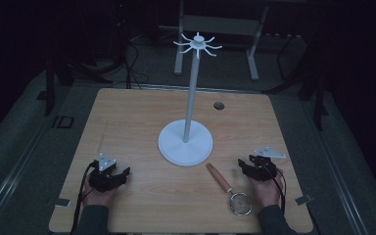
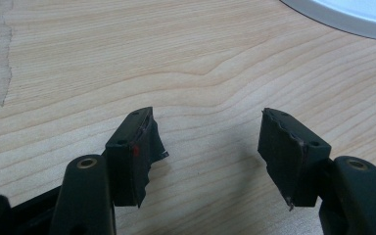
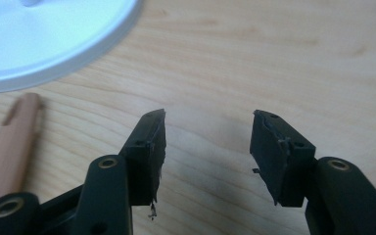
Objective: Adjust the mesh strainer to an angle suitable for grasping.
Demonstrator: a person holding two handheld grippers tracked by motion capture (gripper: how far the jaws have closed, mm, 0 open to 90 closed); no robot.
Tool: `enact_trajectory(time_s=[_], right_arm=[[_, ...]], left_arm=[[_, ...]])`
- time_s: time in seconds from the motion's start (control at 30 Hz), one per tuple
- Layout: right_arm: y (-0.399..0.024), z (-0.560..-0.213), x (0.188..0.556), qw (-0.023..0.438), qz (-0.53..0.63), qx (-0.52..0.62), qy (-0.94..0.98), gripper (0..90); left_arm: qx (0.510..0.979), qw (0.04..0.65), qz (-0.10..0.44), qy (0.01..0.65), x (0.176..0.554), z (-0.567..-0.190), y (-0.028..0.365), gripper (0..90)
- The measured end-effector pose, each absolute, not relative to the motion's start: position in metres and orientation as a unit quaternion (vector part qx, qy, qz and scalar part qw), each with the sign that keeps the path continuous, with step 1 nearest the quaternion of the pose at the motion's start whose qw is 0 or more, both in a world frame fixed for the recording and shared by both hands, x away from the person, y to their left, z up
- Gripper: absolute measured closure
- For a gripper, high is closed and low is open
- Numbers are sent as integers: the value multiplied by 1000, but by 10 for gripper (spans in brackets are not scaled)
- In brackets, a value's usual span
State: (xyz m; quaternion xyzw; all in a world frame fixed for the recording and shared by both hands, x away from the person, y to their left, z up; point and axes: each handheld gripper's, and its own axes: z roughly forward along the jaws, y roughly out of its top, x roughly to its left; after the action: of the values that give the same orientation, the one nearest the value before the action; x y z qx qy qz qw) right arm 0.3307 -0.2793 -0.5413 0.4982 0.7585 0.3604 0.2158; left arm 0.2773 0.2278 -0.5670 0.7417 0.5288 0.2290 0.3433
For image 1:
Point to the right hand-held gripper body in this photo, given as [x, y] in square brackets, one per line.
[263, 166]

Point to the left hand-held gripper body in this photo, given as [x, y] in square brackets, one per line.
[102, 178]

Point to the person's left hand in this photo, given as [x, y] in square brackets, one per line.
[97, 196]

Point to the person's right hand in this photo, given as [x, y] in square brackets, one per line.
[268, 192]

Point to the grey tape piece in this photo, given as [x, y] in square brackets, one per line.
[303, 199]

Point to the white hook rack stand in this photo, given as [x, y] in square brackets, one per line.
[189, 130]

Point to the black metal stand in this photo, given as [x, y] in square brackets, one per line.
[318, 98]
[49, 88]

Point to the black rectangular floor frame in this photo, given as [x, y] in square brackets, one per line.
[63, 121]

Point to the grey metal frame table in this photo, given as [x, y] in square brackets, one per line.
[218, 26]

